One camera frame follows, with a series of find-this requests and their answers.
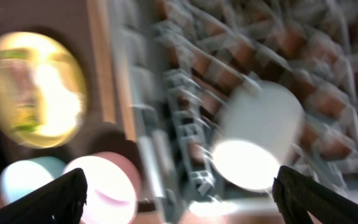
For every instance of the white paper cup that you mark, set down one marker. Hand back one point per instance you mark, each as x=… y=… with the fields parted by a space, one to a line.
x=258 y=129

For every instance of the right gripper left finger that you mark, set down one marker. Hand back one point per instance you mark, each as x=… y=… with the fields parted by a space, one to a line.
x=60 y=201

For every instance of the light blue bowl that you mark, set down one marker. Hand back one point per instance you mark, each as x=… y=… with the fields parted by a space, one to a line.
x=25 y=176

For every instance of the yellow round plate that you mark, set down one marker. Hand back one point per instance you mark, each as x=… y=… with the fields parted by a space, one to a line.
x=43 y=50

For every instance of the pink bowl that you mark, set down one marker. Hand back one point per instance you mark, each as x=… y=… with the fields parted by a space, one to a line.
x=113 y=183

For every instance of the green snack wrapper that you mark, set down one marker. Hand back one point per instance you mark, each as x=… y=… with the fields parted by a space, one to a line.
x=16 y=68

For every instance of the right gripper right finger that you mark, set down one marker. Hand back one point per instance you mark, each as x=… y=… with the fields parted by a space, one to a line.
x=298 y=197

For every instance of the crumpled white napkin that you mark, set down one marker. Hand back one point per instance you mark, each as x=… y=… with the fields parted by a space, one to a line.
x=60 y=107

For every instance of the grey dishwasher rack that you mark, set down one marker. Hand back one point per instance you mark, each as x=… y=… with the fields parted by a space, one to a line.
x=177 y=64

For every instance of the dark brown serving tray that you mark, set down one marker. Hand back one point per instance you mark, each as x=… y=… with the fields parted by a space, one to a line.
x=79 y=26

